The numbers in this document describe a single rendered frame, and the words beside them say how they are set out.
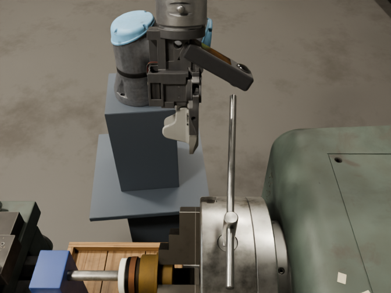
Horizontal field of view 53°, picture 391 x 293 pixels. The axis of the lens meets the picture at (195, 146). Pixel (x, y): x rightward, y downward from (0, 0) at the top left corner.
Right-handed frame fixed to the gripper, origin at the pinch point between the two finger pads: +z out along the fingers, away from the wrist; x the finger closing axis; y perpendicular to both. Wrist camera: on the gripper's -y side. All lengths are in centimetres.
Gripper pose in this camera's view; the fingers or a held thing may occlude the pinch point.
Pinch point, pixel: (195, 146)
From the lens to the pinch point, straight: 66.9
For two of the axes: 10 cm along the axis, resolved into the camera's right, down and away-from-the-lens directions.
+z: 0.0, 9.0, 4.5
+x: 0.0, 4.5, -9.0
